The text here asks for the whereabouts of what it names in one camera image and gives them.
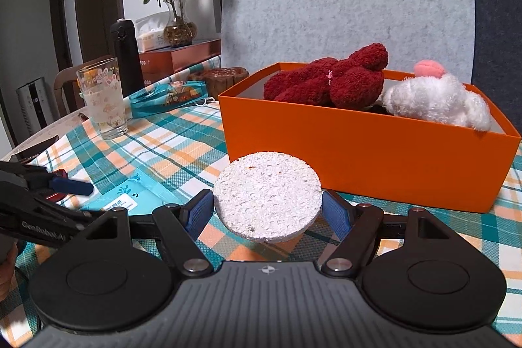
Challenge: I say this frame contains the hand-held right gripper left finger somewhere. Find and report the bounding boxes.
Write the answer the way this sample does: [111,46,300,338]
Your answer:
[84,188,216,276]

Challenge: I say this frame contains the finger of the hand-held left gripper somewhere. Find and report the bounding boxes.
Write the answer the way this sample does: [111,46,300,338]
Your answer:
[24,164,94,197]

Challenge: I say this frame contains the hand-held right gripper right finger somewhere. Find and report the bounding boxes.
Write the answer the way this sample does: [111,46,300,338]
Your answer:
[320,189,445,276]

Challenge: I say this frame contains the orange box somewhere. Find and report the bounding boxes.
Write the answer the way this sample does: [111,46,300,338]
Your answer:
[218,62,522,215]

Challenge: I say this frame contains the round white sponge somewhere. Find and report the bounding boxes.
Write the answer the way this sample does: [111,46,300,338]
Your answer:
[213,150,323,242]

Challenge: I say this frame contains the dark red fuzzy plush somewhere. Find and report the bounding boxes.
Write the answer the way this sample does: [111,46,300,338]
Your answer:
[263,42,389,110]

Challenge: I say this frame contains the white plush toy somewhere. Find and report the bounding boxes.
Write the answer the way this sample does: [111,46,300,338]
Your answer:
[381,59,493,132]

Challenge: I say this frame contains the teal wet wipe packet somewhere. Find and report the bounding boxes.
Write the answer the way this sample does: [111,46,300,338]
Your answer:
[77,166,196,216]

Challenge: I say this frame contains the checkered tablecloth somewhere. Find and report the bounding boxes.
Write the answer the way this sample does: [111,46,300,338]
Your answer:
[0,95,522,348]

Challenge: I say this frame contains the white air purifier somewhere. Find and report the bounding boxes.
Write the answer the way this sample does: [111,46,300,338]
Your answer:
[16,77,54,137]

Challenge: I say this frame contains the flower print glass cup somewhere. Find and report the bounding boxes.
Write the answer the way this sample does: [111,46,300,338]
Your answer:
[76,58,130,141]

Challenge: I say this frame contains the brown wooden chair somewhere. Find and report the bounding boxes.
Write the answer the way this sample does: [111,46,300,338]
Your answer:
[53,54,117,120]

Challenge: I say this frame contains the teal face mask packet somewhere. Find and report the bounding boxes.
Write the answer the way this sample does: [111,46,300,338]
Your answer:
[130,81,217,119]

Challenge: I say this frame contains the teal cartoon print box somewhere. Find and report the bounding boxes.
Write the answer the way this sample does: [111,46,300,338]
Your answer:
[145,55,223,96]

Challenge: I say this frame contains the black thermos bottle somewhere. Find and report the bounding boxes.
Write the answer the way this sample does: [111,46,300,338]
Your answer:
[110,19,145,96]

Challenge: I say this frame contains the copper brown box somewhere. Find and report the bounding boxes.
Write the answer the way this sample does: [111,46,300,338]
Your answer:
[139,38,223,85]

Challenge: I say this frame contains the white tissue box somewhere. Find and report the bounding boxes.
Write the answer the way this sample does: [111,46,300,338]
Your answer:
[134,16,172,51]

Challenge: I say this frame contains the dark blue felt panel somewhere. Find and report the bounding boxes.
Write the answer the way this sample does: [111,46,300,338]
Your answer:
[465,0,522,108]

